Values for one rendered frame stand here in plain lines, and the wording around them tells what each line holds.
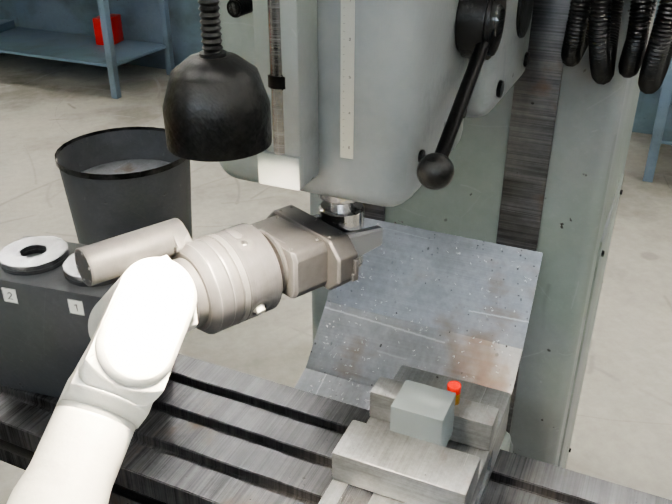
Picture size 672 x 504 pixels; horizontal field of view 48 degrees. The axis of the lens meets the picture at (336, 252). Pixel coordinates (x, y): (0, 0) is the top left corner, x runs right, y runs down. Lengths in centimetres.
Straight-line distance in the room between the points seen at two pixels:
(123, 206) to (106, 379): 207
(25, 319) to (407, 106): 65
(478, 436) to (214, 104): 55
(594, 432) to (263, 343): 115
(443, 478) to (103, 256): 41
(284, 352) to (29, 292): 174
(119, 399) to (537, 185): 69
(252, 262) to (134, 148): 239
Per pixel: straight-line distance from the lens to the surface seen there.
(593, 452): 244
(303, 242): 72
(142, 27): 631
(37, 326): 109
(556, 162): 109
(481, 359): 116
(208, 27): 51
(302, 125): 62
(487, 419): 90
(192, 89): 49
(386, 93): 62
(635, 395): 270
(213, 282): 66
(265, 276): 68
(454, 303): 117
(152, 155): 304
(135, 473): 101
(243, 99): 50
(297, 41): 60
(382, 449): 85
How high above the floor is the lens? 160
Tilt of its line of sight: 29 degrees down
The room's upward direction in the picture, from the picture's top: straight up
